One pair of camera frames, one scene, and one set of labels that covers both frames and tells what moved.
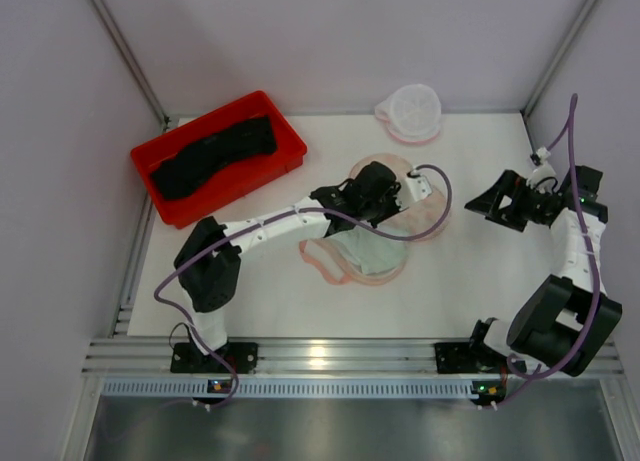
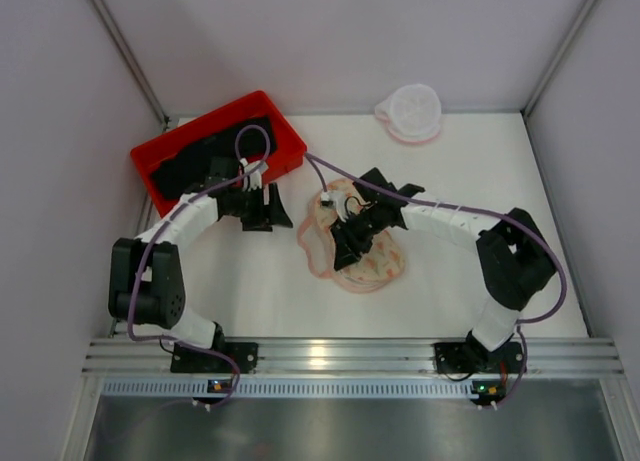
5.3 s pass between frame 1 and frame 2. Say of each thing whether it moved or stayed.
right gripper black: moved
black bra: stayed
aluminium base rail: stayed
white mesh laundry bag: stayed
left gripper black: moved
